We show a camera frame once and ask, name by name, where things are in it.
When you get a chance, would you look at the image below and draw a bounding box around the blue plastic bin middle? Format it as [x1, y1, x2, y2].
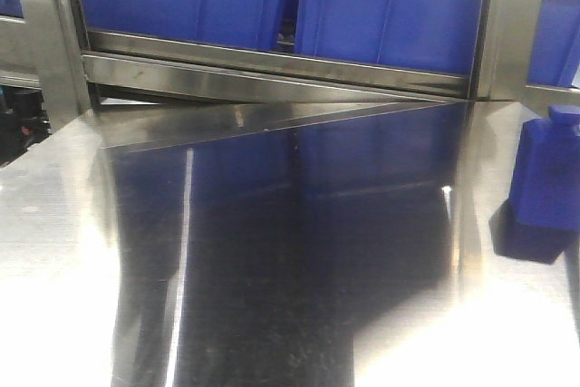
[295, 0, 481, 75]

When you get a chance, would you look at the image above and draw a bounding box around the blue plastic bin right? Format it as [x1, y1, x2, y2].
[527, 0, 579, 88]

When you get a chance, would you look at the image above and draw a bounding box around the stainless steel shelf frame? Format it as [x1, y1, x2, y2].
[0, 0, 580, 121]

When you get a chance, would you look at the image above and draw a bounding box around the blue bottle-shaped part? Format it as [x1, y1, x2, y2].
[508, 105, 579, 231]

